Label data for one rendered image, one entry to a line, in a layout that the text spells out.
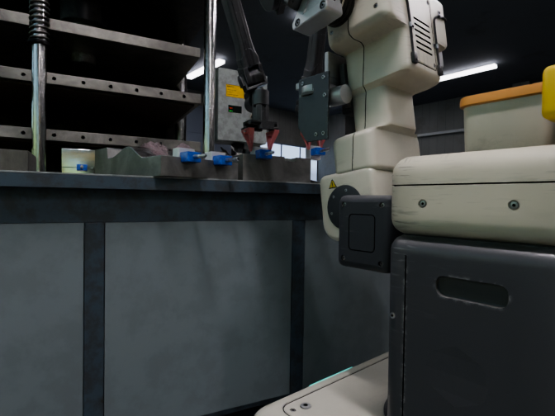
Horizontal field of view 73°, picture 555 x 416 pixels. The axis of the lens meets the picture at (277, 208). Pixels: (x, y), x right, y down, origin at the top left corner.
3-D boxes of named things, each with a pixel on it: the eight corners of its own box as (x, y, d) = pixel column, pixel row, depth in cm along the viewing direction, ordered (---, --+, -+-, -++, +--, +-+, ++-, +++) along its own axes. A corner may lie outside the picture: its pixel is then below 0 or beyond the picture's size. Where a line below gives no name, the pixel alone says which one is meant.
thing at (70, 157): (125, 188, 181) (126, 152, 181) (61, 186, 169) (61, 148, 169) (117, 190, 226) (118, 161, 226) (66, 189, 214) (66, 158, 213)
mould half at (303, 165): (310, 183, 135) (310, 145, 134) (242, 181, 123) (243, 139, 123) (254, 186, 179) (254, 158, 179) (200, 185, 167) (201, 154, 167)
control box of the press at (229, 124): (266, 326, 222) (269, 74, 219) (216, 333, 208) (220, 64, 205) (251, 315, 241) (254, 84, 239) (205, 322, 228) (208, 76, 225)
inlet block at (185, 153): (213, 166, 102) (214, 146, 101) (197, 164, 98) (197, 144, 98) (187, 168, 111) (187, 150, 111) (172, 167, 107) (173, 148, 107)
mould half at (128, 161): (238, 180, 118) (238, 144, 118) (160, 175, 100) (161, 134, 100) (161, 183, 154) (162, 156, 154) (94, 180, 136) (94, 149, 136)
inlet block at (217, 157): (244, 168, 109) (244, 150, 109) (230, 167, 106) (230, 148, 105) (218, 171, 118) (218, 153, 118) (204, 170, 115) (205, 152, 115)
